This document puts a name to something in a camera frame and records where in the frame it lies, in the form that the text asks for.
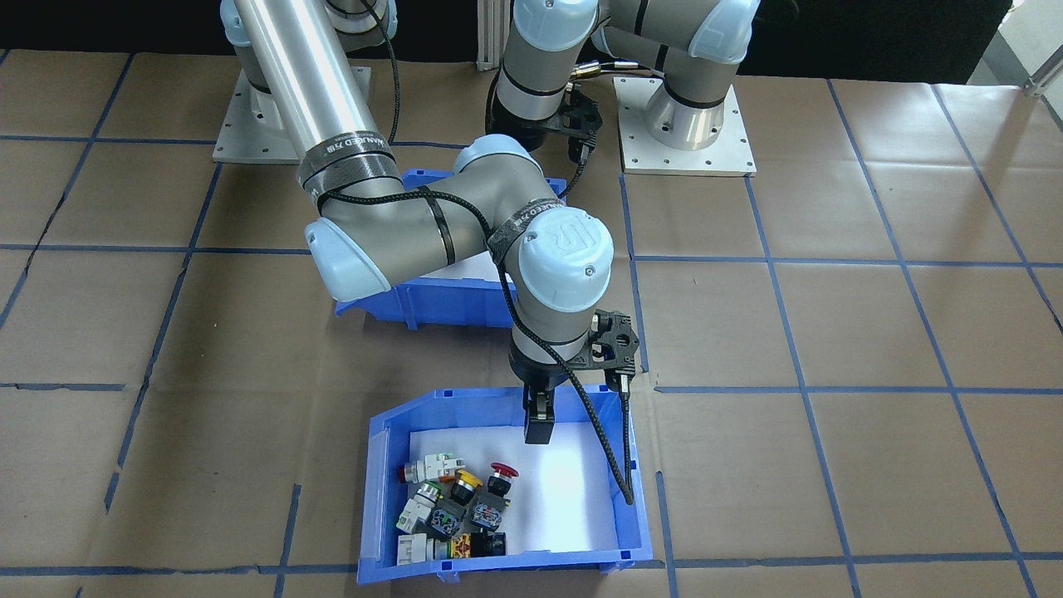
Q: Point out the blue battery bin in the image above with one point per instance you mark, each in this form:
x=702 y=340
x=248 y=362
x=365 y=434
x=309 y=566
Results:
x=432 y=303

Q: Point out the blue switch parts bin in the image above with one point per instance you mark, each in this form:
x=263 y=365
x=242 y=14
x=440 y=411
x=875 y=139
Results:
x=498 y=566

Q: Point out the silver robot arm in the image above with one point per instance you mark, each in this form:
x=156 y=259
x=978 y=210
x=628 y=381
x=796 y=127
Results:
x=286 y=75
x=536 y=79

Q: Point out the red mushroom push button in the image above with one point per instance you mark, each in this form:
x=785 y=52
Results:
x=502 y=470

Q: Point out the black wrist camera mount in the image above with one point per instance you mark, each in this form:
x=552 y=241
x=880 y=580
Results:
x=583 y=116
x=612 y=345

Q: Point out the yellow push button switch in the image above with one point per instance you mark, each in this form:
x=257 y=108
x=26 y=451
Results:
x=467 y=482

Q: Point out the upright aluminium frame bar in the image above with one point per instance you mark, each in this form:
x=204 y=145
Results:
x=494 y=33

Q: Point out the white switch red lens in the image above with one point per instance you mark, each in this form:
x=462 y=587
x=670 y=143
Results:
x=432 y=469

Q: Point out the black switch block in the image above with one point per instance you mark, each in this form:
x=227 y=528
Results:
x=490 y=544

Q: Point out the multicoloured small switch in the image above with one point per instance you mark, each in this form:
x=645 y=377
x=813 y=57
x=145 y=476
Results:
x=453 y=547

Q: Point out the plain white switch block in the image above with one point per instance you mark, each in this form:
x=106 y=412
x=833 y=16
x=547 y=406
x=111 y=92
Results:
x=412 y=549

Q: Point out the white square base plate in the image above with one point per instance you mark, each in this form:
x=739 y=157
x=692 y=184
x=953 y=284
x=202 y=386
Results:
x=714 y=162
x=241 y=143

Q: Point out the black frame cover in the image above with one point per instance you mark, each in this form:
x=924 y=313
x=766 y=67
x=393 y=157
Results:
x=83 y=25

